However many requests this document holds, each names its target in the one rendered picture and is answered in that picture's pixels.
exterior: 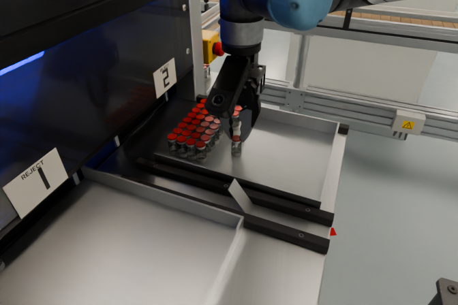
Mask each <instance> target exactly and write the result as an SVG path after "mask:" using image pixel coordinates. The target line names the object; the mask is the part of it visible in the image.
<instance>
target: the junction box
mask: <svg viewBox="0 0 458 305"><path fill-rule="evenodd" d="M425 121H426V118H425V115H424V114H419V113H415V112H408V111H404V110H396V112H395V115H394V117H393V121H392V123H391V130H392V131H398V132H402V133H409V134H412V135H420V132H421V130H422V128H423V125H424V124H425Z"/></svg>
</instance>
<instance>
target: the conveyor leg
mask: <svg viewBox="0 0 458 305"><path fill-rule="evenodd" d="M294 34H297V35H300V37H299V46H298V52H297V57H296V67H295V72H294V82H293V87H294V88H296V89H301V88H303V81H304V76H305V68H306V63H307V55H308V50H309V42H310V37H311V36H312V37H313V36H314V35H308V34H302V33H294ZM290 112H293V113H297V114H298V113H299V110H293V109H290Z"/></svg>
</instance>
